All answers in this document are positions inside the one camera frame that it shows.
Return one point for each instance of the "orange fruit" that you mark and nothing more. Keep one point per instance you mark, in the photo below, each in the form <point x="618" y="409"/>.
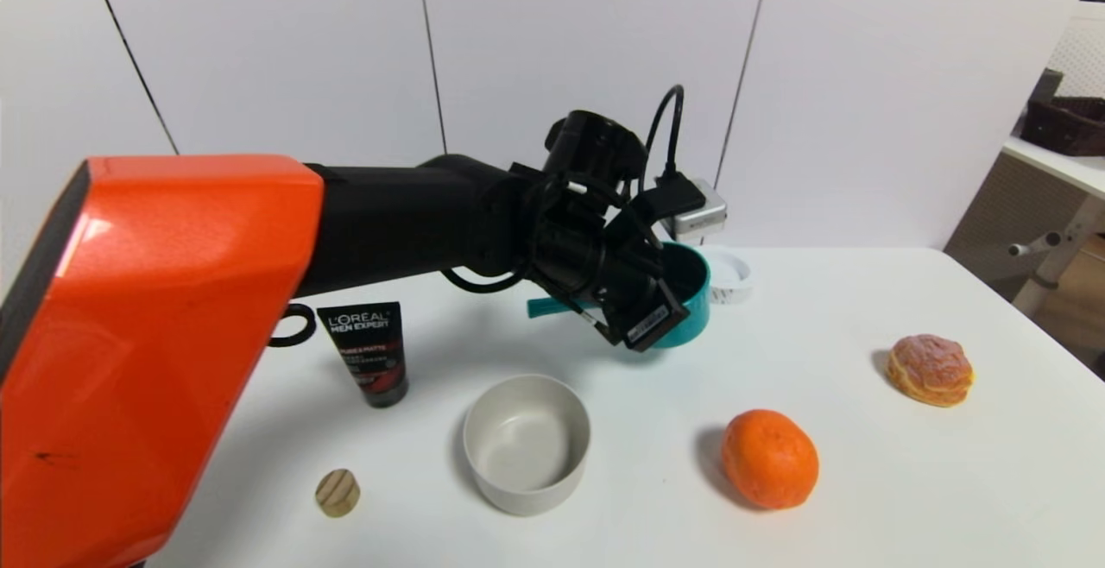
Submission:
<point x="768" y="460"/>

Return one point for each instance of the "orange and black left arm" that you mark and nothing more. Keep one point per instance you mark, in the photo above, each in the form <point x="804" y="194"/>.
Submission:
<point x="173" y="292"/>

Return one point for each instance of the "beige ceramic bowl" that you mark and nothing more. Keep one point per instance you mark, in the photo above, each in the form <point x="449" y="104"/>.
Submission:
<point x="527" y="447"/>

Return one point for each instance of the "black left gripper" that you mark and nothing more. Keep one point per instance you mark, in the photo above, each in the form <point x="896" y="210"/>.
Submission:
<point x="653" y="324"/>

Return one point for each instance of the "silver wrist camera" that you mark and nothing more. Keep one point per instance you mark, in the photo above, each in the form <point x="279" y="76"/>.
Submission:
<point x="701" y="214"/>

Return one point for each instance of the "dark wicker basket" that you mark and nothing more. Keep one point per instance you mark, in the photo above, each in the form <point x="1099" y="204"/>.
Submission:
<point x="1066" y="128"/>

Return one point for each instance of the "white side table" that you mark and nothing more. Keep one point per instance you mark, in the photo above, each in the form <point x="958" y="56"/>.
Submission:
<point x="1057" y="167"/>

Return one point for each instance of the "small wooden cylinder block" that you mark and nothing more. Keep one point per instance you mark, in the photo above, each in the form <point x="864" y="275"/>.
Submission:
<point x="337" y="493"/>

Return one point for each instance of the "black face wash tube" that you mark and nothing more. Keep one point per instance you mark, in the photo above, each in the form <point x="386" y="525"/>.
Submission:
<point x="367" y="352"/>

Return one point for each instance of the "glazed brown doughnut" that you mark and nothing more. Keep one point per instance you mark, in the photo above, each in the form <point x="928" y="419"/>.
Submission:
<point x="931" y="369"/>

